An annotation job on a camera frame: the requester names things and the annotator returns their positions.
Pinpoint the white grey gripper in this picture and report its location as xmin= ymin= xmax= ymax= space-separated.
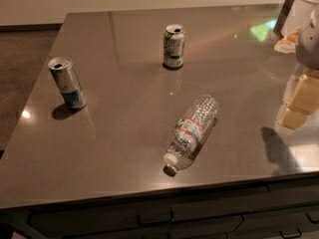
xmin=274 ymin=5 xmax=319 ymax=130

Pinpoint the clear plastic water bottle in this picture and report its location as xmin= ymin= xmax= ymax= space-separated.
xmin=163 ymin=95 xmax=218 ymax=176

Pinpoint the white cylindrical robot base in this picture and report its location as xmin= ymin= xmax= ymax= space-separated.
xmin=281 ymin=0 xmax=319 ymax=37

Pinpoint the green white soda can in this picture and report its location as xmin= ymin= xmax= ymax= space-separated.
xmin=163 ymin=24 xmax=185 ymax=69

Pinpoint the dark drawer cabinet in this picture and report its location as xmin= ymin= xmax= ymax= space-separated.
xmin=1 ymin=177 xmax=319 ymax=239

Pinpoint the silver blue energy drink can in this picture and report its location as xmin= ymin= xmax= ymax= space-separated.
xmin=48 ymin=57 xmax=87 ymax=111

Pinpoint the black right drawer handle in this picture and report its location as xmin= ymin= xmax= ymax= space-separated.
xmin=306 ymin=211 xmax=319 ymax=224

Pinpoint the black drawer handle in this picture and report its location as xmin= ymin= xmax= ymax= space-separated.
xmin=306 ymin=211 xmax=319 ymax=224
xmin=279 ymin=229 xmax=302 ymax=239
xmin=137 ymin=209 xmax=173 ymax=226

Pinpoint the black lower drawer handle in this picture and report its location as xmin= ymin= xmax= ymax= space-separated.
xmin=279 ymin=229 xmax=302 ymax=239

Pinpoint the black left drawer handle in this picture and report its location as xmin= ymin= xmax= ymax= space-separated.
xmin=137 ymin=209 xmax=173 ymax=226

